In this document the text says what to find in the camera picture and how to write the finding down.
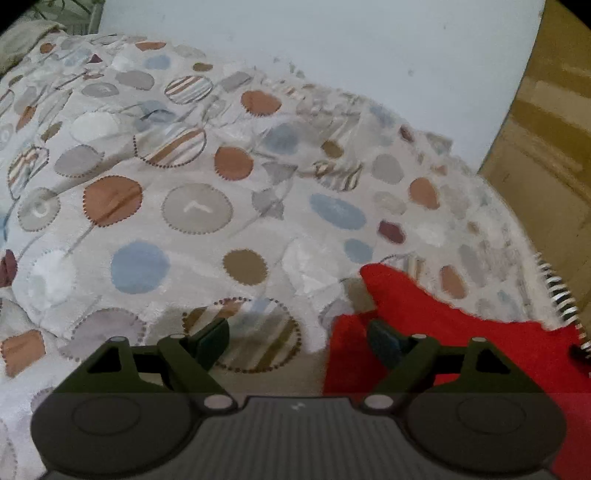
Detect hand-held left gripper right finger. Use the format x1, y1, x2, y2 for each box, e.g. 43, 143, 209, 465
362, 319, 546, 412

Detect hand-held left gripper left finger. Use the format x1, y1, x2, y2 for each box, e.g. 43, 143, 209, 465
54, 318, 239, 414

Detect red long-sleeve shirt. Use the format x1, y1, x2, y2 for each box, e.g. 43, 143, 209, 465
322, 263, 591, 480

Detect black white striped bed sheet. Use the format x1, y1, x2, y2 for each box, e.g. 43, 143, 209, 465
534, 253, 591, 352

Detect dotted patterned quilt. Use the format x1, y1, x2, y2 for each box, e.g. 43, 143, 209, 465
0, 32, 561, 480

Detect plywood board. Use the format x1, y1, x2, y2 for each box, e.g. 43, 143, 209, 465
478, 0, 591, 333

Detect beige patterned pillow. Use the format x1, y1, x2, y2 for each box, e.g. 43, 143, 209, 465
0, 21, 66, 75

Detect metal bed headboard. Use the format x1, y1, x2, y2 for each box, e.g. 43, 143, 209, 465
30, 0, 105, 35

